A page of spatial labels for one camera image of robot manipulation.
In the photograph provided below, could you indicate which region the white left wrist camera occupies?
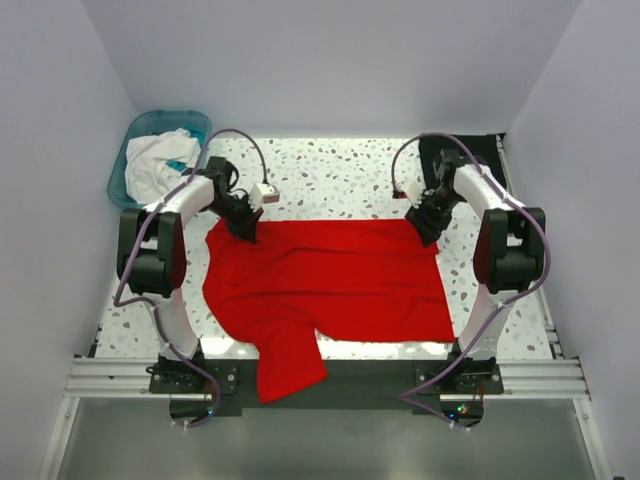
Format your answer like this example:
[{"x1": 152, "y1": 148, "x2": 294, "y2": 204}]
[{"x1": 249, "y1": 183, "x2": 280, "y2": 209}]

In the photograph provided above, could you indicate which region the white crumpled t shirt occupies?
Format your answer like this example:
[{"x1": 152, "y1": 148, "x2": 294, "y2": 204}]
[{"x1": 124, "y1": 130, "x2": 182, "y2": 205}]

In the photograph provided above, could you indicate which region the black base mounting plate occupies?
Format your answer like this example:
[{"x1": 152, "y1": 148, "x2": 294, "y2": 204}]
[{"x1": 146, "y1": 358, "x2": 505, "y2": 426}]

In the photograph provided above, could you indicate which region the aluminium front frame rail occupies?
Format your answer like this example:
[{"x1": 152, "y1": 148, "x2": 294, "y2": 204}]
[{"x1": 63, "y1": 358, "x2": 591, "y2": 400}]

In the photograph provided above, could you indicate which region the teal plastic laundry basket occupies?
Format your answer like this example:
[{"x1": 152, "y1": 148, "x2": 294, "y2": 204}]
[{"x1": 107, "y1": 110, "x2": 212, "y2": 210}]

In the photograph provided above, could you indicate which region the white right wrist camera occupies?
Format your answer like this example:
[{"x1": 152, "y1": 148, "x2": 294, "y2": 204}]
[{"x1": 402, "y1": 180, "x2": 424, "y2": 208}]

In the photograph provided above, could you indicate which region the red t shirt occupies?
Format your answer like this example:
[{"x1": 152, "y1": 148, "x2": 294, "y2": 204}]
[{"x1": 202, "y1": 219, "x2": 454, "y2": 403}]

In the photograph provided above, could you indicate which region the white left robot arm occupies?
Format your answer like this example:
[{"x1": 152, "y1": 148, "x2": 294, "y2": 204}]
[{"x1": 113, "y1": 157, "x2": 279, "y2": 362}]

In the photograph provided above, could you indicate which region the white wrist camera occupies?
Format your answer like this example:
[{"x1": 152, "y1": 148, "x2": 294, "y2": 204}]
[
  {"x1": 249, "y1": 183, "x2": 280, "y2": 209},
  {"x1": 402, "y1": 180, "x2": 424, "y2": 208}
]

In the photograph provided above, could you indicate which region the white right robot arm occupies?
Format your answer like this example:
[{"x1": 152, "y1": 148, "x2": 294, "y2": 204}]
[{"x1": 404, "y1": 149, "x2": 548, "y2": 361}]

